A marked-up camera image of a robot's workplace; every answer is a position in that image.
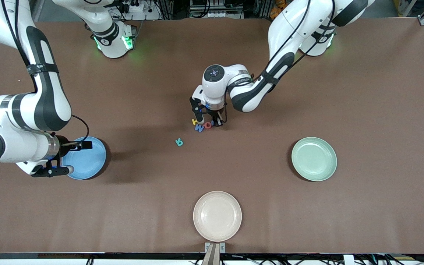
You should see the blue plate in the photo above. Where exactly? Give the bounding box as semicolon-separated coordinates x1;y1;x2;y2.
62;137;107;180

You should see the beige plate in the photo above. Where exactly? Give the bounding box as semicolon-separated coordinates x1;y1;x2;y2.
193;191;242;243

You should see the green plate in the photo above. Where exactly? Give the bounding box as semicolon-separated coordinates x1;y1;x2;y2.
291;137;338;182

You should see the background electronics unit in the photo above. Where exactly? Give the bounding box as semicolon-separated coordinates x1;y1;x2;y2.
189;0;244;19

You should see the orange object pile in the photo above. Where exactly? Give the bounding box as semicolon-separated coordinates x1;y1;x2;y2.
270;0;285;20

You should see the white power strip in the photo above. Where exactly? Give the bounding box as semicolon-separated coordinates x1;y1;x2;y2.
122;0;161;21

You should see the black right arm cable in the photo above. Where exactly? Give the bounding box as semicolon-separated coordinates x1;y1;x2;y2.
0;0;89;144

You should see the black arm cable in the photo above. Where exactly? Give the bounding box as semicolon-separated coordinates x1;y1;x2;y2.
222;0;336;124
0;0;89;144

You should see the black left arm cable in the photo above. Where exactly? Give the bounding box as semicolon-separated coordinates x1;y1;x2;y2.
222;0;336;124

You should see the small metal bracket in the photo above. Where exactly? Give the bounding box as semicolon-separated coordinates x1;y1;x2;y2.
205;242;226;254

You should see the black cable below table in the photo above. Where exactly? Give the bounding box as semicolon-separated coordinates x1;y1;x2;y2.
359;246;424;265

